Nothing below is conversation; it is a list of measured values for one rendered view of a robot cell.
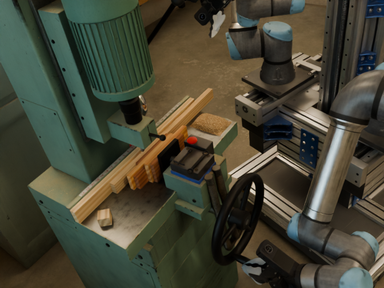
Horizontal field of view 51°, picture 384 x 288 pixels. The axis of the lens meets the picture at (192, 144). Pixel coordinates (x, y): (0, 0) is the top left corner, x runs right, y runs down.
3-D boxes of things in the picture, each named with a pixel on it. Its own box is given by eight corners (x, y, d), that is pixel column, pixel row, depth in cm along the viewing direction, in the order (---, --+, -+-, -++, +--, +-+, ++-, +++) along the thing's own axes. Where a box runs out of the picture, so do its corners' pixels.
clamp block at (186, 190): (203, 210, 115) (199, 189, 109) (166, 194, 122) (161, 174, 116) (229, 178, 124) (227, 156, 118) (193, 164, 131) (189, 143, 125)
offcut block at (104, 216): (112, 224, 112) (108, 218, 110) (100, 227, 112) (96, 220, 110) (112, 215, 114) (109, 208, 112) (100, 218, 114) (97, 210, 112)
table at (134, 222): (157, 279, 104) (152, 266, 100) (77, 232, 119) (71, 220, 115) (262, 141, 139) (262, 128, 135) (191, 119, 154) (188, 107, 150)
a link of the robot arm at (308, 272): (310, 282, 95) (322, 256, 99) (294, 279, 98) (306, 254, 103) (323, 303, 97) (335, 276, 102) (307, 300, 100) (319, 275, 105)
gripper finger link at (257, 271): (245, 286, 116) (270, 290, 110) (235, 271, 115) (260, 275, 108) (250, 277, 118) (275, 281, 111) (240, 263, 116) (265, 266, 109)
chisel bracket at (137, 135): (146, 154, 120) (139, 132, 114) (112, 140, 127) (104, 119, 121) (160, 139, 124) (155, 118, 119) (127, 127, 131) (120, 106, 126)
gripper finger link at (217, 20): (219, 27, 107) (219, 1, 111) (208, 40, 112) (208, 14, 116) (228, 31, 108) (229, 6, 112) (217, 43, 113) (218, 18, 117)
